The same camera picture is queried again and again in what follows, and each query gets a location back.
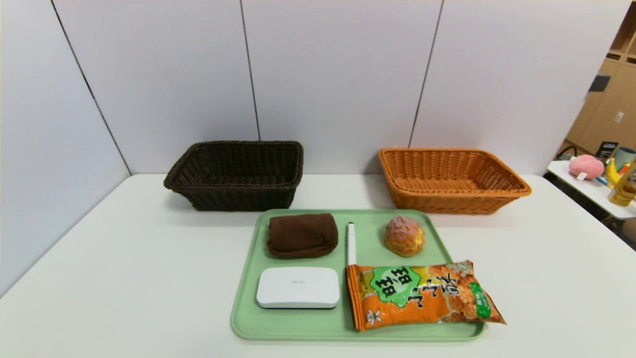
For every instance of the small black sign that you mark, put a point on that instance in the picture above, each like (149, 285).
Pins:
(606, 150)

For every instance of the orange snack bag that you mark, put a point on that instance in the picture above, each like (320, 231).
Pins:
(422, 298)

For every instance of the small dark grey box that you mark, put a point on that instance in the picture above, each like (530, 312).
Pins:
(600, 83)

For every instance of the white side table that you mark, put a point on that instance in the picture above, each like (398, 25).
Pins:
(586, 191)

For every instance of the teal cup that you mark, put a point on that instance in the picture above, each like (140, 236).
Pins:
(625, 156)

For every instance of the cream puff bun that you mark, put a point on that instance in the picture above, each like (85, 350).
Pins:
(405, 237)

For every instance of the white marker pen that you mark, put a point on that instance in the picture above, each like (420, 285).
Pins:
(351, 246)

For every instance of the yellow toy banana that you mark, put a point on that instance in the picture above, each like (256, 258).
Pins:
(612, 173)

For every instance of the light green plastic tray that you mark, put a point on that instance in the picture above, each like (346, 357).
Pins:
(372, 243)

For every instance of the white rounded router box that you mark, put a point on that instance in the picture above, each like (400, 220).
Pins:
(298, 287)

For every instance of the wooden cabinet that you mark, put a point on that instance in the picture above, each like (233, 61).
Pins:
(608, 114)

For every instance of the pink plush toy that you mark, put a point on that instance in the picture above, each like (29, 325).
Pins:
(587, 166)

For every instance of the orange wicker basket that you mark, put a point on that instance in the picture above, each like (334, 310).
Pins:
(447, 204)

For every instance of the brown folded towel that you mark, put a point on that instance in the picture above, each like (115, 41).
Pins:
(300, 236)

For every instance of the dark brown wicker basket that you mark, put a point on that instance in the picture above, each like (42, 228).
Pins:
(238, 199)

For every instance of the yellow drink bottle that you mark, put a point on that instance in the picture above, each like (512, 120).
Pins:
(625, 191)

